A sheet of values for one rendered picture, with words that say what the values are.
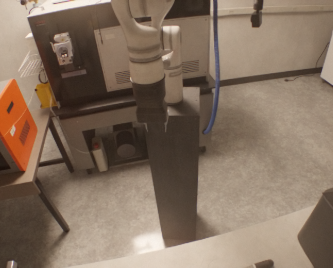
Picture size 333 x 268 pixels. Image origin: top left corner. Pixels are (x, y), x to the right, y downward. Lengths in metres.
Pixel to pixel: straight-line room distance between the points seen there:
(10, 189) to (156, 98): 1.23
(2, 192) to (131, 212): 0.97
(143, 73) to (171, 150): 0.67
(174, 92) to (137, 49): 0.57
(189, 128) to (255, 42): 2.55
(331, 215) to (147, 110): 0.55
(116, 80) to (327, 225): 1.56
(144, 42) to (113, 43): 1.25
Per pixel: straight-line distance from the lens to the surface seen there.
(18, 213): 2.44
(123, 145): 2.27
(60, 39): 1.69
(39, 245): 2.16
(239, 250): 0.88
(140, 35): 0.50
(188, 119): 1.03
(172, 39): 0.95
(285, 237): 0.94
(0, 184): 1.63
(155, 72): 0.52
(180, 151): 1.14
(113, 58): 1.78
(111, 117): 1.92
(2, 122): 1.47
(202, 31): 1.84
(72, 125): 1.98
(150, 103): 0.57
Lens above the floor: 1.69
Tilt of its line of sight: 40 degrees down
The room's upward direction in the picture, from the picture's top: 5 degrees counter-clockwise
